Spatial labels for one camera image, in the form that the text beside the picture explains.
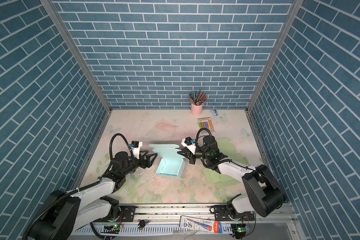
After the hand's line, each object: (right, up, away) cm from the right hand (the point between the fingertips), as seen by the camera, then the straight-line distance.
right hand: (178, 150), depth 80 cm
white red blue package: (+11, -34, -10) cm, 37 cm away
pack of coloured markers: (+19, +14, +31) cm, 39 cm away
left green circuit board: (-33, -37, -8) cm, 50 cm away
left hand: (-15, -3, +4) cm, 16 cm away
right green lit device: (+30, -36, -10) cm, 48 cm away
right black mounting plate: (+22, -30, -7) cm, 38 cm away
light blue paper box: (-5, -10, +10) cm, 15 cm away
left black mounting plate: (-25, -31, -6) cm, 41 cm away
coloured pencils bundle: (+13, +34, +32) cm, 48 cm away
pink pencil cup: (+12, +25, +34) cm, 44 cm away
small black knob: (-16, -32, -12) cm, 38 cm away
